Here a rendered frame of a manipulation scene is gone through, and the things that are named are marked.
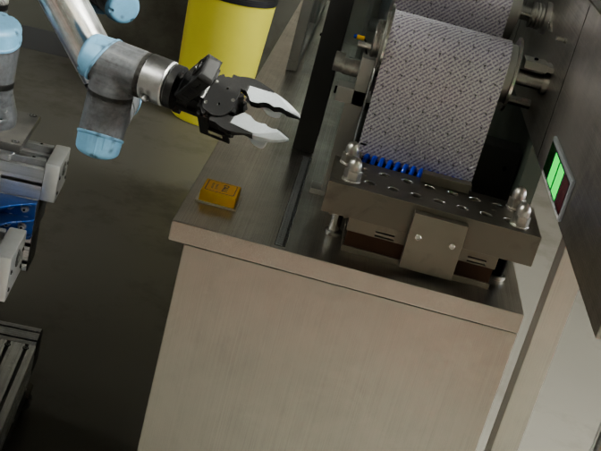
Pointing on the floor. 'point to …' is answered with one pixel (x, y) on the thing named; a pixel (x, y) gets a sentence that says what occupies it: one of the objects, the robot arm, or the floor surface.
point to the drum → (225, 36)
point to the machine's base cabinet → (313, 367)
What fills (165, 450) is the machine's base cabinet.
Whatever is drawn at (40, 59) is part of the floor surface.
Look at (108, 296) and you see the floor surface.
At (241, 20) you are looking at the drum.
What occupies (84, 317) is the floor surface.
